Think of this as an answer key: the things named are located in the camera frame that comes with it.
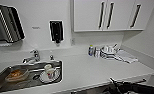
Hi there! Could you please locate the stack of white bowls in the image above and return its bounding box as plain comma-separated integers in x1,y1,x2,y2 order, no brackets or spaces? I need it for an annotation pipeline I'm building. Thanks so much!
99,44,121,61

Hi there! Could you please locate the white wall outlet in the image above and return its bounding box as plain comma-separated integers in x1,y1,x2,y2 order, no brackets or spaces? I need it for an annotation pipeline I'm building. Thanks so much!
71,38,76,46

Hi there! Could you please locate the narrow white drawer unit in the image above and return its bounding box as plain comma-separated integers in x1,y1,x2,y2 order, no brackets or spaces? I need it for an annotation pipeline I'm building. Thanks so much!
126,73,154,94

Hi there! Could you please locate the steel sink basin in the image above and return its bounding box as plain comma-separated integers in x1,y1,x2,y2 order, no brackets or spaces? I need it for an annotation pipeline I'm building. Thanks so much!
0,59,65,94

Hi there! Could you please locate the grey paper towel dispenser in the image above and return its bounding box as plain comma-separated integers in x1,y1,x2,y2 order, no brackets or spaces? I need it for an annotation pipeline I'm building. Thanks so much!
0,3,26,44

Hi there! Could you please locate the three-door white wall cabinet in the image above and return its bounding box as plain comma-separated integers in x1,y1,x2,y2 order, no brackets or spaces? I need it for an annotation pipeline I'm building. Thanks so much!
72,0,154,33

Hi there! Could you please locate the white cup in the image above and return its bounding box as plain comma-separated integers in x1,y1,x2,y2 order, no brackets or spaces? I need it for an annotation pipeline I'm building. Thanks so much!
39,64,58,84

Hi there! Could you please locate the orange item in sink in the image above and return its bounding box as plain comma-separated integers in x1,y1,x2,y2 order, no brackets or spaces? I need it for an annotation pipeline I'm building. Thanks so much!
6,69,28,81

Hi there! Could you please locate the white dish cloth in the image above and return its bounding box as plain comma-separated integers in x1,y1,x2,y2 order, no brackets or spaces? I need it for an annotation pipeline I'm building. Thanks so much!
117,49,139,65

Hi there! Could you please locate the chrome faucet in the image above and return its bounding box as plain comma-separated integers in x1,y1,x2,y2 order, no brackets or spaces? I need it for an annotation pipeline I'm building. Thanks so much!
22,49,42,65

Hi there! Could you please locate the black soap dispenser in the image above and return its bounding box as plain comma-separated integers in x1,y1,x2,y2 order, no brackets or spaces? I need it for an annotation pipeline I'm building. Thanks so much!
48,19,65,45

